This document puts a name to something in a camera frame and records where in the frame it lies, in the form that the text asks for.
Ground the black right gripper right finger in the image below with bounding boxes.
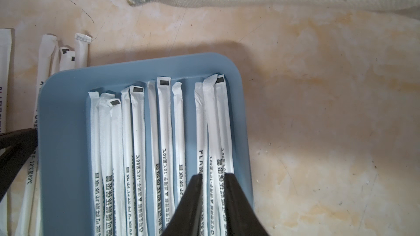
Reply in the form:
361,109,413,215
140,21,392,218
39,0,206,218
224,173,269,236

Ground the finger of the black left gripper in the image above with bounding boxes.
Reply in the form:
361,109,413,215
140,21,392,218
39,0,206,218
0,128,38,200

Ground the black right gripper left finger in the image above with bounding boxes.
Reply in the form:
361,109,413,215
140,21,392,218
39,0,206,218
162,174,202,236

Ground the white paper straw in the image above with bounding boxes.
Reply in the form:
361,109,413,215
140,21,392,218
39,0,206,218
203,74,229,236
172,82,187,203
88,91,105,236
157,76,175,227
14,34,59,236
130,85,148,236

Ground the blue plastic storage tray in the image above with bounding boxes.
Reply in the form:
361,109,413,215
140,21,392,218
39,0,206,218
38,53,254,236

